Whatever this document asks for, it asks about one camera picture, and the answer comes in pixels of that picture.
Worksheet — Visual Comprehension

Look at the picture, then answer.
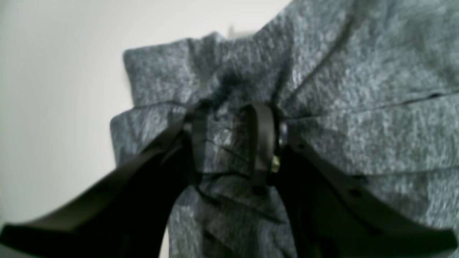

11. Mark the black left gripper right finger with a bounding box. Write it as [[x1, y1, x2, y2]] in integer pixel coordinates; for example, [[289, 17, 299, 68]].
[[246, 103, 458, 258]]

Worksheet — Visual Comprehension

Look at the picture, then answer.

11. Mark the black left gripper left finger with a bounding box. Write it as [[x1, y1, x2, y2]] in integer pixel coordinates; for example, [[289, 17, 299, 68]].
[[1, 102, 209, 258]]

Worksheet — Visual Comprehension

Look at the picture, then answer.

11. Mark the grey long-sleeve T-shirt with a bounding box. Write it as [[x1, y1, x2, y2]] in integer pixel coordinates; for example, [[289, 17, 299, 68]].
[[110, 0, 459, 258]]

